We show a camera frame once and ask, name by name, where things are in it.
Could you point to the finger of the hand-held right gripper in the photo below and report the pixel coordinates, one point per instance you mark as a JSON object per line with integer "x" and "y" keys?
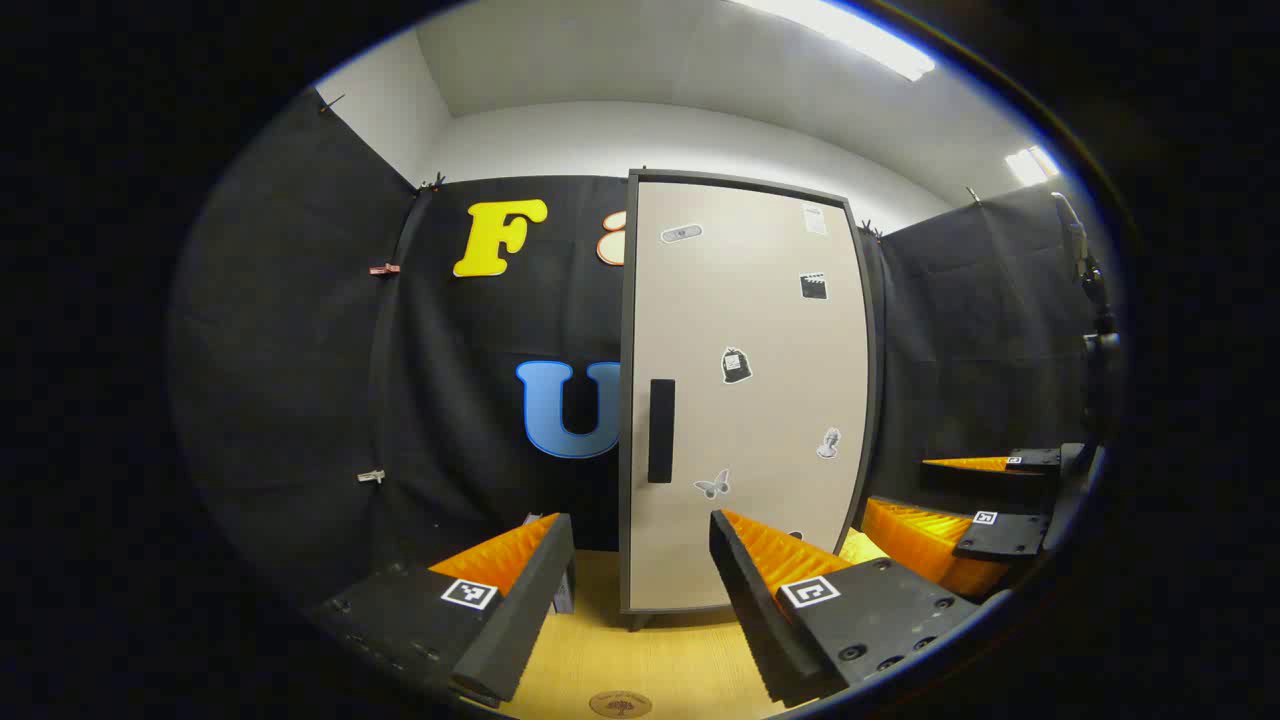
{"x": 1005, "y": 535}
{"x": 985, "y": 483}

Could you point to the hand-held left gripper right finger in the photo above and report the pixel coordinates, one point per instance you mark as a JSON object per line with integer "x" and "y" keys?
{"x": 745, "y": 610}

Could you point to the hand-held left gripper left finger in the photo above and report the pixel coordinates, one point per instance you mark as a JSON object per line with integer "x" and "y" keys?
{"x": 520, "y": 620}

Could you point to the dark grey cabinet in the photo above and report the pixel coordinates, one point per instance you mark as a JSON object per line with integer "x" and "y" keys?
{"x": 627, "y": 450}

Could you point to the beige cabinet door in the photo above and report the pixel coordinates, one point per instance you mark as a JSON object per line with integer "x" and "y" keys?
{"x": 750, "y": 300}

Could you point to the blue book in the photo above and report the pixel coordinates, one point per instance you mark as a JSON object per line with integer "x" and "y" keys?
{"x": 565, "y": 595}

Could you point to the pale yellow mat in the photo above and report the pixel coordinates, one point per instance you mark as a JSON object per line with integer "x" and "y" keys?
{"x": 862, "y": 548}

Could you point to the white cloth clip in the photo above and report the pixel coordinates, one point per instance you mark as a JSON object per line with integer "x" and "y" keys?
{"x": 371, "y": 476}

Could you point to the small ceiling light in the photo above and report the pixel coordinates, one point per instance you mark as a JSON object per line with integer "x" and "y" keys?
{"x": 1030, "y": 165}

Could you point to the black backdrop cloth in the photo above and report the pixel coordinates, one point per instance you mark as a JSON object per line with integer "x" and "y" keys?
{"x": 300, "y": 350}

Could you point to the pink cloth clip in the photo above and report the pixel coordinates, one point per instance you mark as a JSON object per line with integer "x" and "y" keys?
{"x": 385, "y": 269}

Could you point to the long ceiling light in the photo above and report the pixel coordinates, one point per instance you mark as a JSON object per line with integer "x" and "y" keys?
{"x": 850, "y": 30}

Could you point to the black cloth clip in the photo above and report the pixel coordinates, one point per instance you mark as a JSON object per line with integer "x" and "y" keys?
{"x": 432, "y": 183}

